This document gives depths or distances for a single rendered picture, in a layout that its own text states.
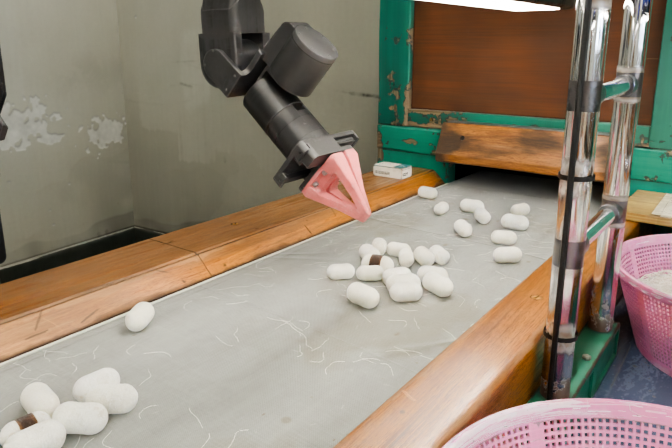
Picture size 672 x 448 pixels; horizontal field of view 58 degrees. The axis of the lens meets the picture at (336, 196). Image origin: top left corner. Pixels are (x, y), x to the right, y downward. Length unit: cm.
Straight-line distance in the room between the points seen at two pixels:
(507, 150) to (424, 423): 70
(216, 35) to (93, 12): 222
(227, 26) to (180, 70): 200
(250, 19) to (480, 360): 47
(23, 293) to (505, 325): 45
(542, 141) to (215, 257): 57
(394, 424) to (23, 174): 247
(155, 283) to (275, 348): 18
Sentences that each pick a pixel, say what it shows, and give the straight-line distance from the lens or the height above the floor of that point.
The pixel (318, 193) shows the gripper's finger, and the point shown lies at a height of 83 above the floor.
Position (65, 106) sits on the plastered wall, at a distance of 285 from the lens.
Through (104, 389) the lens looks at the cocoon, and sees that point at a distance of 47.
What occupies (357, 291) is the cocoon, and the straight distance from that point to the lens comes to 61.
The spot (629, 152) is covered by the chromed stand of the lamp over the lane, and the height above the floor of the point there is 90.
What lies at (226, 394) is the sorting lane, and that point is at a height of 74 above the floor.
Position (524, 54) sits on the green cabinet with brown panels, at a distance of 109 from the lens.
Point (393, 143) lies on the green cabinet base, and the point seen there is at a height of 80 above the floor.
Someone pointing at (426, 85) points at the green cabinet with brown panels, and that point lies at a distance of 117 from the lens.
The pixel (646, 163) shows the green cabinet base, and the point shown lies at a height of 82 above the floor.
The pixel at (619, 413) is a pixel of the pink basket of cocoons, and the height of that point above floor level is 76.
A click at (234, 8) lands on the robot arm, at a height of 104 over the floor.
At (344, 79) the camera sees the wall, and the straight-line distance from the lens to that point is 219.
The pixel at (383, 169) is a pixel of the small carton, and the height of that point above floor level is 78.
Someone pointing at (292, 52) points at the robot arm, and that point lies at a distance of 68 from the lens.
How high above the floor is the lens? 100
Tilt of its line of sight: 14 degrees down
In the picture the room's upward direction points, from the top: straight up
